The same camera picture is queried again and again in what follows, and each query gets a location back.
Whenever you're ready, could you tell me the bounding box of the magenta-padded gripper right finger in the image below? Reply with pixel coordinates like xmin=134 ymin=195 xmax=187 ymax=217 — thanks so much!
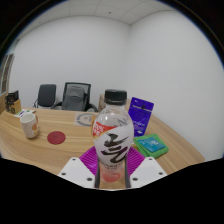
xmin=124 ymin=146 xmax=168 ymax=190

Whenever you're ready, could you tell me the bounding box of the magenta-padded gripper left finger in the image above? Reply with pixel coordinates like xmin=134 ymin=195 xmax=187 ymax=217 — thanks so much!
xmin=57 ymin=145 xmax=101 ymax=190

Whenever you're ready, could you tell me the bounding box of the clear black-capped drink bottle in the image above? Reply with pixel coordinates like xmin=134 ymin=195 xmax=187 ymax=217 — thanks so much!
xmin=92 ymin=88 xmax=135 ymax=184

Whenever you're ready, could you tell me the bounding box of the blue packet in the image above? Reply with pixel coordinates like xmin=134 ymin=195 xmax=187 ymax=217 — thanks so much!
xmin=138 ymin=136 xmax=167 ymax=154

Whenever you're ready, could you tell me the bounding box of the flat round red coaster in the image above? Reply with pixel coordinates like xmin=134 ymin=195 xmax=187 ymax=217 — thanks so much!
xmin=46 ymin=130 xmax=67 ymax=146

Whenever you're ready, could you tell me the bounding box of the purple stand-up pouch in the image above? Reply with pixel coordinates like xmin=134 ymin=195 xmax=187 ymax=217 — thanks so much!
xmin=128 ymin=96 xmax=155 ymax=138

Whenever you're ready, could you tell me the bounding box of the white orange-patterned mug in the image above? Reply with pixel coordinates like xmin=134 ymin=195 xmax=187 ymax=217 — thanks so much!
xmin=19 ymin=113 xmax=40 ymax=140

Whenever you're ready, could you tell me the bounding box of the black mesh-back office chair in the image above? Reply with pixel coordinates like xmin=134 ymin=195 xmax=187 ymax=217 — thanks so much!
xmin=50 ymin=81 xmax=99 ymax=113

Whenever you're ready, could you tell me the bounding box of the white green printed leaflet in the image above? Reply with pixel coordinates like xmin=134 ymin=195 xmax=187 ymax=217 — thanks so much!
xmin=13 ymin=108 xmax=36 ymax=119

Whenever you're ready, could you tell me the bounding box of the wooden desk organiser box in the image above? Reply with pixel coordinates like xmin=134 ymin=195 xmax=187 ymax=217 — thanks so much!
xmin=4 ymin=99 xmax=23 ymax=115

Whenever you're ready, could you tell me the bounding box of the wooden shelf unit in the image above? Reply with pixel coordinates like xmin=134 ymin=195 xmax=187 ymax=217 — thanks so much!
xmin=0 ymin=53 xmax=16 ymax=96

